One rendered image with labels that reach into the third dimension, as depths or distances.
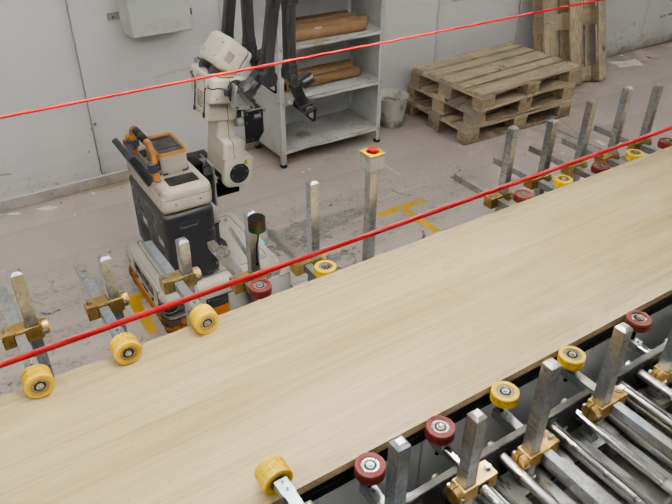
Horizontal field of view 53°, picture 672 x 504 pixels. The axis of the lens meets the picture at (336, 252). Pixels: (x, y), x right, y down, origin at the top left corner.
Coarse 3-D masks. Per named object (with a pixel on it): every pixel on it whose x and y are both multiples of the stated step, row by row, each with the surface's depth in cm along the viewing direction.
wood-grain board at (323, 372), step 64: (576, 192) 289; (640, 192) 289; (384, 256) 247; (448, 256) 248; (512, 256) 248; (576, 256) 248; (640, 256) 248; (256, 320) 216; (320, 320) 217; (384, 320) 217; (448, 320) 217; (512, 320) 217; (576, 320) 217; (64, 384) 192; (128, 384) 192; (192, 384) 193; (256, 384) 193; (320, 384) 193; (384, 384) 193; (448, 384) 193; (0, 448) 173; (64, 448) 173; (128, 448) 173; (192, 448) 174; (256, 448) 174; (320, 448) 174; (384, 448) 177
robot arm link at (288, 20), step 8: (288, 0) 293; (296, 0) 294; (288, 8) 296; (288, 16) 298; (288, 24) 300; (288, 32) 302; (288, 40) 304; (288, 48) 306; (288, 56) 308; (288, 64) 309; (296, 64) 311; (288, 72) 311; (296, 72) 313; (288, 80) 313
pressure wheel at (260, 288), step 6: (252, 282) 232; (258, 282) 233; (264, 282) 233; (270, 282) 232; (252, 288) 229; (258, 288) 230; (264, 288) 229; (270, 288) 230; (252, 294) 229; (258, 294) 229; (264, 294) 229; (270, 294) 232
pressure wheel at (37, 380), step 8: (32, 368) 186; (40, 368) 187; (48, 368) 189; (24, 376) 185; (32, 376) 184; (40, 376) 184; (48, 376) 186; (24, 384) 184; (32, 384) 184; (40, 384) 186; (48, 384) 187; (32, 392) 185; (40, 392) 187; (48, 392) 188
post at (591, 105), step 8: (592, 104) 306; (584, 112) 311; (592, 112) 309; (584, 120) 313; (592, 120) 312; (584, 128) 314; (584, 136) 315; (584, 144) 318; (576, 152) 322; (584, 152) 321; (576, 176) 327
